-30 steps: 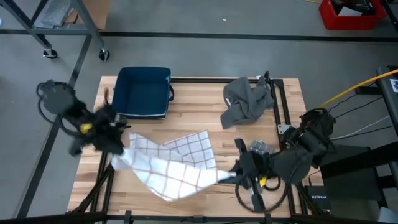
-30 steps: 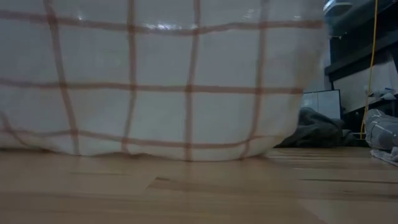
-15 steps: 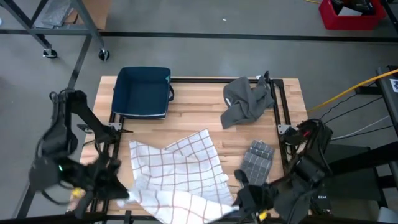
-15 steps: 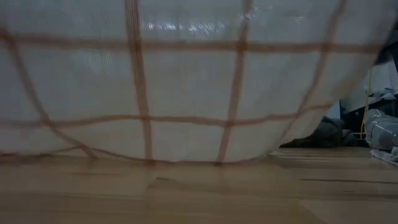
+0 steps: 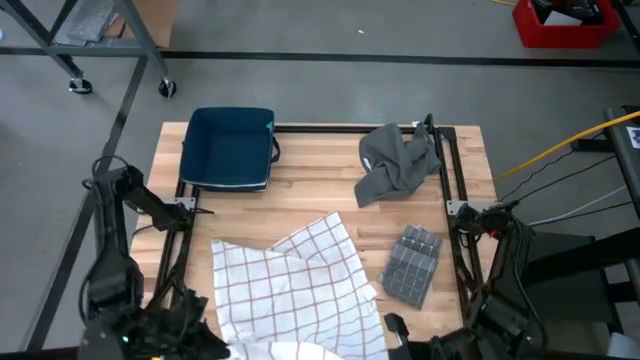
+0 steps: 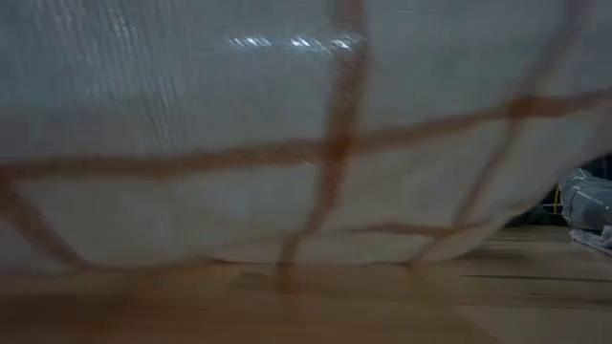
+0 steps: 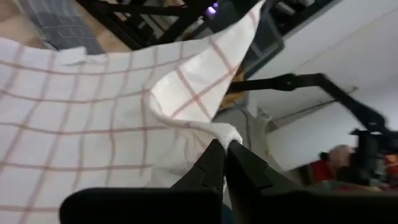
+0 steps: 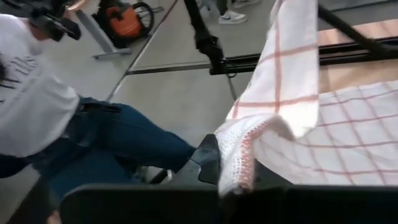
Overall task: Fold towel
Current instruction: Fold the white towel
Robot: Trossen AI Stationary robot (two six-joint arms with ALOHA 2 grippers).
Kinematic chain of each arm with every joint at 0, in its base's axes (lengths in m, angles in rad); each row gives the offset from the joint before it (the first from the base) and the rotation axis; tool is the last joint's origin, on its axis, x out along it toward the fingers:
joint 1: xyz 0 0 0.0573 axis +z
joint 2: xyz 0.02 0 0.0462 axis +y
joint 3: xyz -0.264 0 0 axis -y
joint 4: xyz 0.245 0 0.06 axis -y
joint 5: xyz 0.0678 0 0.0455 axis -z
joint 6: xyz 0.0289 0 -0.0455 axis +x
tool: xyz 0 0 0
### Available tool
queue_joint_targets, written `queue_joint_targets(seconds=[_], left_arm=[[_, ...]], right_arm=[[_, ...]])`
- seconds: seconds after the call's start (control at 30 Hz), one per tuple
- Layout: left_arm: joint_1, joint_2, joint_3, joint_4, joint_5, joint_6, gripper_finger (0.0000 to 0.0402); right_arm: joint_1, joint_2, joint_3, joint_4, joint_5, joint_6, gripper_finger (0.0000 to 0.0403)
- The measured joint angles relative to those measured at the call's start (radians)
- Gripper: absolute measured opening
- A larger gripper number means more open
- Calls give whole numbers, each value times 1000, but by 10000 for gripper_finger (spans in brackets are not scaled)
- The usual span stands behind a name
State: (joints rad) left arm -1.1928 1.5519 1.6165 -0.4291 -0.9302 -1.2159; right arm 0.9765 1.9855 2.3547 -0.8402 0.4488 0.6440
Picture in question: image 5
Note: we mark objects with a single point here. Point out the black electronic device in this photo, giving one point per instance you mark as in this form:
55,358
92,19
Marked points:
585,10

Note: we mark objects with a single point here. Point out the plain dark grey towel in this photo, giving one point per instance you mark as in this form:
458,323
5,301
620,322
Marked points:
395,170

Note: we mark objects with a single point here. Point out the grey flat slab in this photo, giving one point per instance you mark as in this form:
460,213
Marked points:
92,20

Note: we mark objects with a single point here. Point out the white red-checked towel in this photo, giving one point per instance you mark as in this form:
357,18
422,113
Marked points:
300,290

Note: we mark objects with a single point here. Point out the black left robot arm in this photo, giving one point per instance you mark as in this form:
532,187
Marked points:
115,280

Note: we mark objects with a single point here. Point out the light grey box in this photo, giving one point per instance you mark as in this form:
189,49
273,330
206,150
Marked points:
625,350

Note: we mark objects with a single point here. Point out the black cart caster wheel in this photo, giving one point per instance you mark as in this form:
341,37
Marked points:
81,87
167,89

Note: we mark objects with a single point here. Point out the grey metal cart frame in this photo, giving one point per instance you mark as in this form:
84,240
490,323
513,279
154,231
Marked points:
144,40

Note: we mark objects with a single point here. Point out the brown cardboard box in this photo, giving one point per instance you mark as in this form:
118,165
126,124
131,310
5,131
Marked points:
160,20

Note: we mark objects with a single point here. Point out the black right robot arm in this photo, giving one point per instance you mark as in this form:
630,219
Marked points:
510,270

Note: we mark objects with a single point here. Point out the black metal stand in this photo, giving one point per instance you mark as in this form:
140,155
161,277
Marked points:
575,260

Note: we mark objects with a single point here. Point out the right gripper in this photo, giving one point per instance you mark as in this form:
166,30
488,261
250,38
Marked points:
425,350

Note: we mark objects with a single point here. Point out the white paper sheet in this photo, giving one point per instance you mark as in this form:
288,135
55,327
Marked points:
560,20

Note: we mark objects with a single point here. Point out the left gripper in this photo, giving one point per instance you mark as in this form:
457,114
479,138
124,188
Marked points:
190,330

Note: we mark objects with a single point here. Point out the dark grey checked towel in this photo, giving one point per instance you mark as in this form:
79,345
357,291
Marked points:
412,265

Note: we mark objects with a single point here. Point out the red plastic crate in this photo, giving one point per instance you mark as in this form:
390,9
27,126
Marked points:
565,37

